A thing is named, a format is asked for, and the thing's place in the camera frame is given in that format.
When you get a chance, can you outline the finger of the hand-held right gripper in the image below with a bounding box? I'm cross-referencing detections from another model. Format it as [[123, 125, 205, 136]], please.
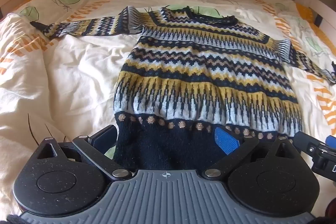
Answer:
[[293, 131, 336, 155]]

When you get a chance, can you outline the navy yellow patterned knit sweater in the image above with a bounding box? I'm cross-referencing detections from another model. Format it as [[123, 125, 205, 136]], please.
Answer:
[[30, 5, 336, 170]]

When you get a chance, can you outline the white leaf print duvet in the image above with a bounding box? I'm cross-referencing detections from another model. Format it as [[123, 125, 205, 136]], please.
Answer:
[[0, 0, 336, 214]]

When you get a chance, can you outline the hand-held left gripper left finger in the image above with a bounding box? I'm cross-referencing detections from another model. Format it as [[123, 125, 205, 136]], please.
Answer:
[[34, 125, 132, 180]]

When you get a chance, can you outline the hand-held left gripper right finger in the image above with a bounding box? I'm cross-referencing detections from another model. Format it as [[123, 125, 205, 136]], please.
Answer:
[[202, 126, 298, 179]]

